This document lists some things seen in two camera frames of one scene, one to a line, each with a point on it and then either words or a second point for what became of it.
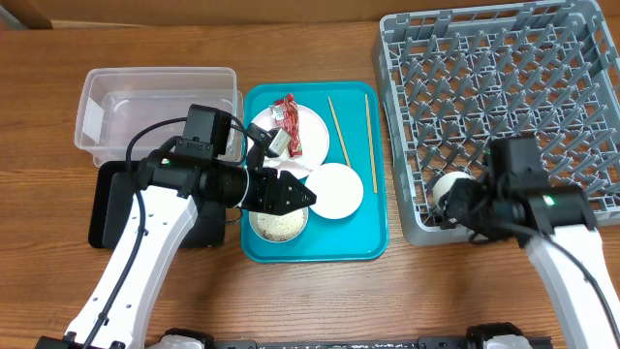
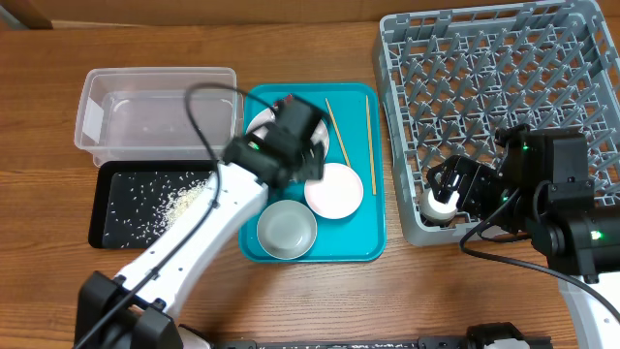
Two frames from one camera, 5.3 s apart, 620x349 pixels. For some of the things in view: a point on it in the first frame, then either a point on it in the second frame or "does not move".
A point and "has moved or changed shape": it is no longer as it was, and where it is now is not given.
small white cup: [445, 182] has moved or changed shape
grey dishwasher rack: [452, 80] does not move
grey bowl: [277, 228] has moved or changed shape
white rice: [281, 228] has moved or changed shape
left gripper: [280, 202] to [315, 166]
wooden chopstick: [370, 143] does not move
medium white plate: [338, 189] does not move
